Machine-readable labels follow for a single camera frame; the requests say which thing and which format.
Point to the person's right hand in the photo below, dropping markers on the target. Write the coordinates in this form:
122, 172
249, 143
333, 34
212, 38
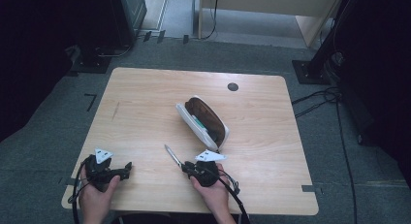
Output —
211, 196

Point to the black metal stand square base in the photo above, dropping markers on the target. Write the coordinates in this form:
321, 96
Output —
307, 73

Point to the small black floor tape piece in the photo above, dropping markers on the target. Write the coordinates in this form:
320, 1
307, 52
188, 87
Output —
185, 39

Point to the silver pen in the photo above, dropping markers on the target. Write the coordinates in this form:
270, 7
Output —
173, 156

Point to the person's left hand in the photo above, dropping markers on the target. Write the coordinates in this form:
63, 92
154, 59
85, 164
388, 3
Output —
93, 201

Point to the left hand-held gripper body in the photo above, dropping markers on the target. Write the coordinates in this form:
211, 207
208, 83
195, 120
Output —
100, 174

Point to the dark tape strip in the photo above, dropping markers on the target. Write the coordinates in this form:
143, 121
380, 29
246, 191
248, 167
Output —
67, 181
308, 188

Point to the dark round table grommet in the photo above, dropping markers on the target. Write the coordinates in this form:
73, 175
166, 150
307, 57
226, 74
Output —
232, 87

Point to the light wooden furniture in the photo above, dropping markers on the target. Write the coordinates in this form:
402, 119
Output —
274, 1

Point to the dark curtain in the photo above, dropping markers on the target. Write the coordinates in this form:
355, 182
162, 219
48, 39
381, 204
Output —
25, 56
381, 72

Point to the white pencil case brown lining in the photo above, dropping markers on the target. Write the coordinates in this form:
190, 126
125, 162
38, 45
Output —
206, 117

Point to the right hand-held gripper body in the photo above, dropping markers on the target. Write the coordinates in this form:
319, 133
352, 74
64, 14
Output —
206, 172

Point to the black cabinet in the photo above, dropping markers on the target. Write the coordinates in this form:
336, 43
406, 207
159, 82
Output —
129, 17

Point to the black stand flat base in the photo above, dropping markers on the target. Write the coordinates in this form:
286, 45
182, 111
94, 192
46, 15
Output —
92, 65

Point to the person's dark clothing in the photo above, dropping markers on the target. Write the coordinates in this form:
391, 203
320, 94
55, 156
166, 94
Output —
161, 219

